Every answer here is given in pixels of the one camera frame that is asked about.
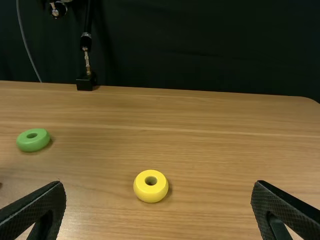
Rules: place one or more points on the black clamp stand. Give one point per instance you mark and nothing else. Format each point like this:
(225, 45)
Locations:
(84, 85)

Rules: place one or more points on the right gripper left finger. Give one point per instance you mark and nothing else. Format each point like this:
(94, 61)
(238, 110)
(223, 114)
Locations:
(30, 207)

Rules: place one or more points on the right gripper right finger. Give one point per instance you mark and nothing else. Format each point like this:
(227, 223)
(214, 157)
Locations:
(275, 202)

